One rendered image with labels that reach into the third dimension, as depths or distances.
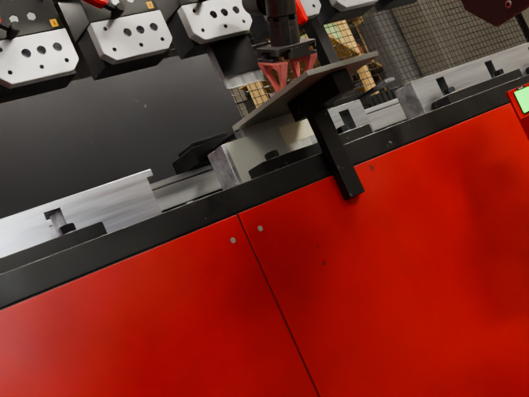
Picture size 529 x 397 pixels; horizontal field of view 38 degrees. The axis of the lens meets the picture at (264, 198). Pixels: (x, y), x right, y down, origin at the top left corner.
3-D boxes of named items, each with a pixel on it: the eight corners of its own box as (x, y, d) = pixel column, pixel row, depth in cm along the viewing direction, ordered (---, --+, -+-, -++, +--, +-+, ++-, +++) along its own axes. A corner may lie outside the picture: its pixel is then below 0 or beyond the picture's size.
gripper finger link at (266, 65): (261, 99, 150) (254, 51, 147) (289, 90, 154) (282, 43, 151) (284, 102, 145) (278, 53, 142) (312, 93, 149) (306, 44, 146)
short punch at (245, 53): (229, 87, 155) (209, 44, 155) (224, 90, 156) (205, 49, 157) (266, 76, 161) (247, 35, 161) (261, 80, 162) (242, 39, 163)
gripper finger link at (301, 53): (272, 96, 151) (265, 48, 148) (298, 87, 156) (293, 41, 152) (295, 98, 146) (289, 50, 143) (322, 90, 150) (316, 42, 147)
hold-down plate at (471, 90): (452, 105, 177) (446, 94, 177) (435, 115, 181) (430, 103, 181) (524, 78, 194) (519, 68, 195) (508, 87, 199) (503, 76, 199)
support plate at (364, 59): (308, 76, 130) (305, 70, 130) (233, 131, 151) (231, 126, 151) (379, 55, 141) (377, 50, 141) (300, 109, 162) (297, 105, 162)
